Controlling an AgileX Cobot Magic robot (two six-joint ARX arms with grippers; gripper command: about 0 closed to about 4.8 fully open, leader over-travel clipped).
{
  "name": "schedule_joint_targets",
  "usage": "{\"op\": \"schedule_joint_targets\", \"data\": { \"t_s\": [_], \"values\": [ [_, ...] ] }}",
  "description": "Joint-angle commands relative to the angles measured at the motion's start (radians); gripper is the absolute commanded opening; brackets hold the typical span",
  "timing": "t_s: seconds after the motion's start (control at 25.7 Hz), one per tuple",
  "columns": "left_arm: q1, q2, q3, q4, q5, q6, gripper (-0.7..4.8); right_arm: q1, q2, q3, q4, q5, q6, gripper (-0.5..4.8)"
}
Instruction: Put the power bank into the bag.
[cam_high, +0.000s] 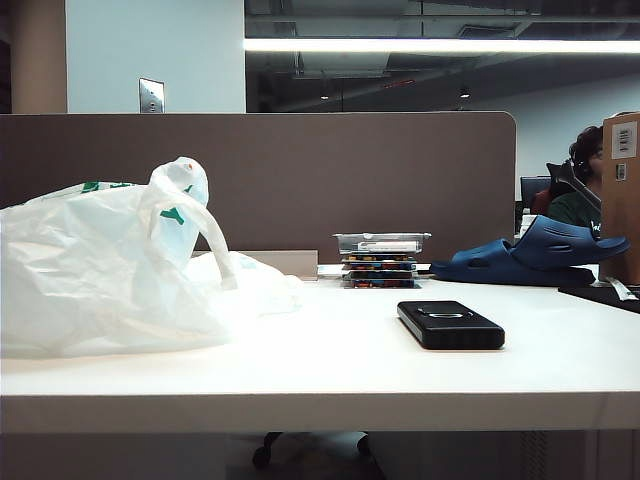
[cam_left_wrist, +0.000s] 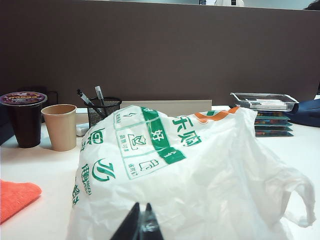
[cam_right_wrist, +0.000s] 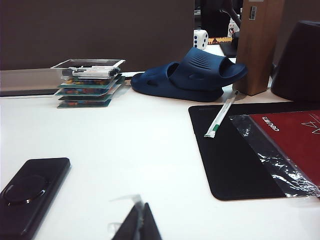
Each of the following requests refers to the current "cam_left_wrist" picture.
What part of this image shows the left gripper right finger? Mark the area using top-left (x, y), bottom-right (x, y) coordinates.
top-left (141, 202), bottom-right (166, 240)

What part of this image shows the orange cloth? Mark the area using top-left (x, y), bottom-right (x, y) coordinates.
top-left (0, 179), bottom-right (43, 224)

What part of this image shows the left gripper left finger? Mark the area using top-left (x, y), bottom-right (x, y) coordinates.
top-left (109, 202), bottom-right (141, 240)

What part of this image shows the small white case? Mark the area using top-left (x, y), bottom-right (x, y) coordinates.
top-left (75, 124), bottom-right (89, 137)

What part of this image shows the beige paper cup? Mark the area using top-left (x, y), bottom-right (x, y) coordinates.
top-left (40, 103), bottom-right (78, 152)

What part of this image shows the blue rubber slipper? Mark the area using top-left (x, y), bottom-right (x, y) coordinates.
top-left (287, 99), bottom-right (320, 129)

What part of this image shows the clear plastic box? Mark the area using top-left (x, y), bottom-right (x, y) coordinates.
top-left (229, 91), bottom-right (300, 112)

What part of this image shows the black pen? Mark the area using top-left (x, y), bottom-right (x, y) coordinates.
top-left (76, 88), bottom-right (95, 106)

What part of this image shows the black mesh pen holder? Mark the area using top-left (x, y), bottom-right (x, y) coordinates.
top-left (84, 96), bottom-right (123, 130)

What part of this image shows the clear barrel pen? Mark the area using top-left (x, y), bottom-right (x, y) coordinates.
top-left (94, 85), bottom-right (106, 106)

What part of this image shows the dark cup with foil lid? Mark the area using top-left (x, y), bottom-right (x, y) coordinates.
top-left (0, 91), bottom-right (49, 149)

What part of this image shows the white printed plastic shopping bag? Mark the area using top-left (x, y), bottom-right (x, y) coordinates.
top-left (68, 104), bottom-right (317, 240)

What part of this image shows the brown desk partition panel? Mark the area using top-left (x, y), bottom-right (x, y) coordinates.
top-left (0, 0), bottom-right (320, 111)

